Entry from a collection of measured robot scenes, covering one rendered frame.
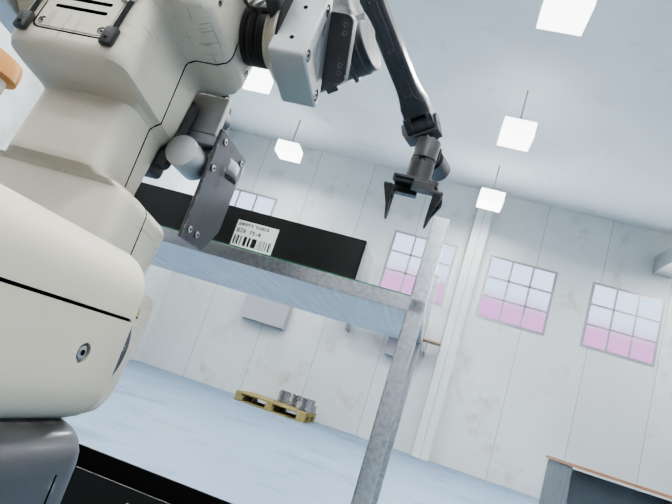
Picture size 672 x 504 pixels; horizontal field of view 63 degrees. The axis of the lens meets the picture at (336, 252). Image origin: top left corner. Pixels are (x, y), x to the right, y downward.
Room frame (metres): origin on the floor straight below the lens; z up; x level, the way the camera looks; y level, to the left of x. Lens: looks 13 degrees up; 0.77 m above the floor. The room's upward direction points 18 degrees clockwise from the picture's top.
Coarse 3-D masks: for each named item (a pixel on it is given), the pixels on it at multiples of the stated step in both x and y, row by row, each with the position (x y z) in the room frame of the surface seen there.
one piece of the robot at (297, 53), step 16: (304, 0) 0.61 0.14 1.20; (320, 0) 0.60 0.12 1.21; (288, 16) 0.61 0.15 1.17; (304, 16) 0.60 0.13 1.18; (320, 16) 0.60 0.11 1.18; (288, 32) 0.60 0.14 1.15; (304, 32) 0.60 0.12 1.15; (320, 32) 0.61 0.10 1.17; (272, 48) 0.60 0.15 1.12; (288, 48) 0.59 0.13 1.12; (304, 48) 0.59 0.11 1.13; (320, 48) 0.63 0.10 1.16; (272, 64) 0.62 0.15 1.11; (288, 64) 0.61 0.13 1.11; (304, 64) 0.60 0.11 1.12; (320, 64) 0.65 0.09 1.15; (288, 80) 0.64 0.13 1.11; (304, 80) 0.63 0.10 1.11; (320, 80) 0.67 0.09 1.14; (288, 96) 0.68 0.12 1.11; (304, 96) 0.66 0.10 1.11
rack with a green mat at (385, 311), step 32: (448, 224) 0.92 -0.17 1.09; (160, 256) 1.28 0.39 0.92; (192, 256) 1.11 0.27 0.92; (224, 256) 1.01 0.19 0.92; (256, 256) 0.99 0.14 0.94; (256, 288) 1.29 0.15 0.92; (288, 288) 1.12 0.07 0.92; (320, 288) 0.99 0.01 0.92; (352, 288) 0.95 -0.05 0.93; (384, 288) 0.94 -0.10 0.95; (416, 288) 0.93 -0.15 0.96; (352, 320) 1.30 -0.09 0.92; (384, 320) 1.13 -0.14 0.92; (416, 320) 0.92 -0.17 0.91; (416, 352) 1.33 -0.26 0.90; (384, 416) 0.93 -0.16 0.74; (384, 448) 0.92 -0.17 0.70
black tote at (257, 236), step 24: (144, 192) 1.22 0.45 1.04; (168, 192) 1.20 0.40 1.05; (168, 216) 1.20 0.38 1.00; (240, 216) 1.16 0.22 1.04; (264, 216) 1.15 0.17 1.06; (240, 240) 1.16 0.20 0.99; (264, 240) 1.14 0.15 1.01; (288, 240) 1.13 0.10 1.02; (312, 240) 1.12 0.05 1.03; (336, 240) 1.11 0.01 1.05; (360, 240) 1.10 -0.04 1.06; (312, 264) 1.12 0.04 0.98; (336, 264) 1.11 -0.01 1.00; (360, 264) 1.10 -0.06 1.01
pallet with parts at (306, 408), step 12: (240, 396) 9.89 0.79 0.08; (252, 396) 9.83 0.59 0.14; (264, 396) 10.56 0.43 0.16; (288, 396) 10.37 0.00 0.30; (300, 396) 10.29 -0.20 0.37; (264, 408) 9.77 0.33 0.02; (276, 408) 10.11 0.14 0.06; (288, 408) 9.66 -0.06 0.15; (300, 408) 9.98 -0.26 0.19; (312, 408) 10.24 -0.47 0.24; (300, 420) 9.60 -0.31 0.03; (312, 420) 10.32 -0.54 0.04
